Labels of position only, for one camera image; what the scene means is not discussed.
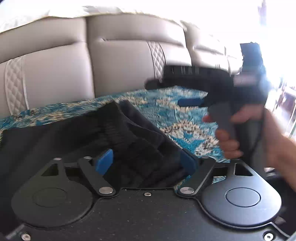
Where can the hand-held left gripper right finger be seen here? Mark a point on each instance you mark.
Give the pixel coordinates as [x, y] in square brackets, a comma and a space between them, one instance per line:
[190, 162]

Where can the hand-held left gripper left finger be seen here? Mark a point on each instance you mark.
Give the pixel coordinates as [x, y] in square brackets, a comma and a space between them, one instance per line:
[104, 161]

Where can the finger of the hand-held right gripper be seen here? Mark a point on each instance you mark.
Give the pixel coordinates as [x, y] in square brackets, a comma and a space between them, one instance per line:
[190, 102]
[155, 83]

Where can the black pants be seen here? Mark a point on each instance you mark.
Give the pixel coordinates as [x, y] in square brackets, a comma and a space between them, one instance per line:
[69, 134]

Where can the person's right forearm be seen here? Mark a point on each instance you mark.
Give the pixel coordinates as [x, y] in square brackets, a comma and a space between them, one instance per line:
[281, 143]

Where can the blue patterned sofa cover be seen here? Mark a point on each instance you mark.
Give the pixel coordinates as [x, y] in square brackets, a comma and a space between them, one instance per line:
[161, 109]

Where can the beige leather sofa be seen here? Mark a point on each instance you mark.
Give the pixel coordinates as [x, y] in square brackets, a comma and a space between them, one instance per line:
[120, 64]

